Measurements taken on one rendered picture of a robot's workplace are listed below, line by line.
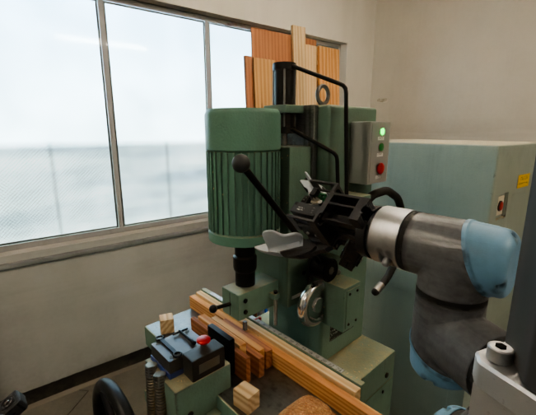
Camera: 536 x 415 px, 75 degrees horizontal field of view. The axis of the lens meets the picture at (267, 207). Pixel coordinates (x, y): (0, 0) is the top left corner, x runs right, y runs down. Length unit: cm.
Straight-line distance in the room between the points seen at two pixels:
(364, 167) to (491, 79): 212
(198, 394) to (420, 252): 56
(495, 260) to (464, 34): 277
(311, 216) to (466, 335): 22
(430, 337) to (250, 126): 51
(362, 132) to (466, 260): 59
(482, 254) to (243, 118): 51
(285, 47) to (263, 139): 194
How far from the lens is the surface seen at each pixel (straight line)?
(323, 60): 285
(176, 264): 237
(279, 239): 54
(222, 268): 256
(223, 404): 85
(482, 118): 296
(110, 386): 85
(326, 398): 84
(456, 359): 43
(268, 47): 257
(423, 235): 43
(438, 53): 317
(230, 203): 78
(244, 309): 90
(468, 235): 42
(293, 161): 85
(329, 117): 89
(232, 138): 75
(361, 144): 94
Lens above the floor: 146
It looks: 13 degrees down
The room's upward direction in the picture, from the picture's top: straight up
